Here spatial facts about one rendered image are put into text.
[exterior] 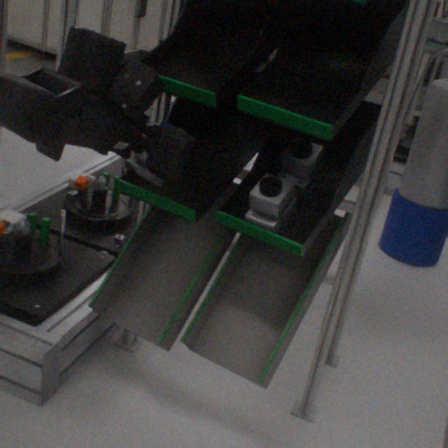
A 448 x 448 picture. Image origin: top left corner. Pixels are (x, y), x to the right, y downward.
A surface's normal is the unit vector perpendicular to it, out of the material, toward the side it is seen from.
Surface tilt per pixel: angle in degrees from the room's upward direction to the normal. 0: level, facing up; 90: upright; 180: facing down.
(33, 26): 90
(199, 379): 0
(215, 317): 45
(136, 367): 0
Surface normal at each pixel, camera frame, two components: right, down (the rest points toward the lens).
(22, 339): 0.17, -0.90
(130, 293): -0.24, -0.44
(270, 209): -0.54, 0.62
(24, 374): -0.36, 0.33
